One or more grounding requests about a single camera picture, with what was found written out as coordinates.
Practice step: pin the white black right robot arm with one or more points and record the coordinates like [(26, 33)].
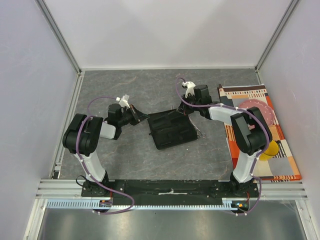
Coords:
[(251, 132)]

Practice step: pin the pink dotted plate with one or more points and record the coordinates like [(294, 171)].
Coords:
[(265, 109)]

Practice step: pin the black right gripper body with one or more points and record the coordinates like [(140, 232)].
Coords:
[(186, 106)]

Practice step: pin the yellow plastic bowl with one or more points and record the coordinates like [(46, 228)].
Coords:
[(270, 152)]

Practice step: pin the aluminium frame post right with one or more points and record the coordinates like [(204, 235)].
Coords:
[(276, 34)]

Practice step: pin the light blue cable duct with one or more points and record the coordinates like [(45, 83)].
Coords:
[(99, 204)]

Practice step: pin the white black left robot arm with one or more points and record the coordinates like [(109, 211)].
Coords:
[(82, 136)]

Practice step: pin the aluminium frame post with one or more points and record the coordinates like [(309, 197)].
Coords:
[(276, 34), (58, 34)]

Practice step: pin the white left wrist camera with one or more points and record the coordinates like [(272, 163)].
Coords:
[(123, 101)]

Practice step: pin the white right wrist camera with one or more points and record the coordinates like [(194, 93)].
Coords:
[(189, 88)]

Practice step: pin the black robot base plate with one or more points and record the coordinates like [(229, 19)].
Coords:
[(138, 188)]

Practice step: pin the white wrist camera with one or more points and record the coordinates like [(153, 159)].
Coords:
[(123, 101), (189, 88)]

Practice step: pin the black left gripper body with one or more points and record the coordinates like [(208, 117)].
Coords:
[(128, 117)]

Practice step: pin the silver hair scissors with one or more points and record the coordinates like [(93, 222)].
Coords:
[(199, 133)]

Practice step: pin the colourful patterned cloth mat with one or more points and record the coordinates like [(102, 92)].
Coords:
[(282, 167)]

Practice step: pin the black zip tool case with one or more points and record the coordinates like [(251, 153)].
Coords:
[(171, 128)]

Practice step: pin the aluminium frame post left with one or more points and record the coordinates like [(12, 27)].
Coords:
[(58, 34)]

